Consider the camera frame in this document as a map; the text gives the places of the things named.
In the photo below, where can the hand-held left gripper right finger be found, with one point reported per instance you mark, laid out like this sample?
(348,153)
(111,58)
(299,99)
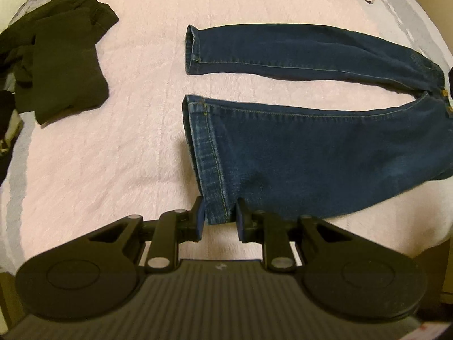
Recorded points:
(241,223)

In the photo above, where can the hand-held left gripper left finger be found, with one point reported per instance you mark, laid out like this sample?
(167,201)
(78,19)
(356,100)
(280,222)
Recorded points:
(201,219)

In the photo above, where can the blue denim pants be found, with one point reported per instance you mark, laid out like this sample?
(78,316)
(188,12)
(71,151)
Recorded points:
(300,148)

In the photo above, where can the black garment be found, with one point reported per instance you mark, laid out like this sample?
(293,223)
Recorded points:
(63,60)

